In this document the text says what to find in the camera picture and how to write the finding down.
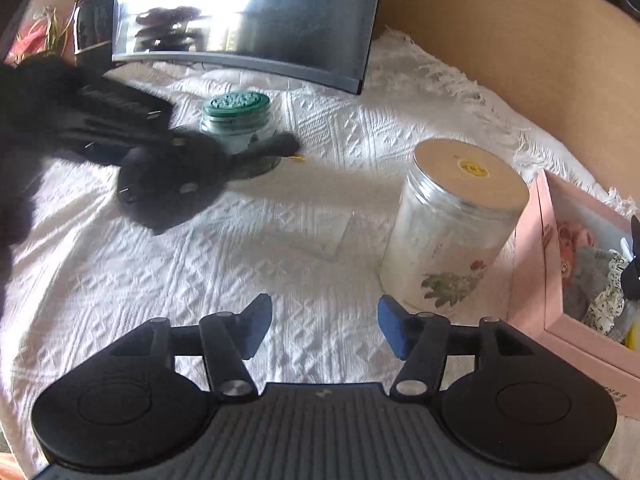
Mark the green lid glass jar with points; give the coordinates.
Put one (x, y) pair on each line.
(237, 115)

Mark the floral fabric scrunchie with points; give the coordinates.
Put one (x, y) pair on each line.
(607, 300)

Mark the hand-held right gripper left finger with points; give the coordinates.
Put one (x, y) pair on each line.
(257, 322)

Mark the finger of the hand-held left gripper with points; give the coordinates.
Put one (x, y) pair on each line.
(270, 147)

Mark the red flower plant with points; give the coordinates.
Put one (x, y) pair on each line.
(37, 35)

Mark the orange pink plush toy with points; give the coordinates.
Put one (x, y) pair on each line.
(572, 250)

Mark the large jar with tan lid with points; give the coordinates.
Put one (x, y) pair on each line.
(450, 220)

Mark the pink storage box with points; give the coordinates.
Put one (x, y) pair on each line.
(537, 280)

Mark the small yellow scrap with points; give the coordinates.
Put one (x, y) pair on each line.
(297, 158)

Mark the white textured blanket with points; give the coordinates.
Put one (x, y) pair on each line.
(250, 240)

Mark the dark plant vase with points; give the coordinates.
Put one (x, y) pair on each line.
(95, 15)

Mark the dark computer monitor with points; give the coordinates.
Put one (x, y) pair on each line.
(280, 15)

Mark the grey plush toy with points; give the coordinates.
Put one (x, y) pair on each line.
(585, 280)

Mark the clear plastic sheet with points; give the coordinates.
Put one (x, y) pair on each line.
(325, 232)

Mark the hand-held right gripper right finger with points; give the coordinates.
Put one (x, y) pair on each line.
(392, 325)

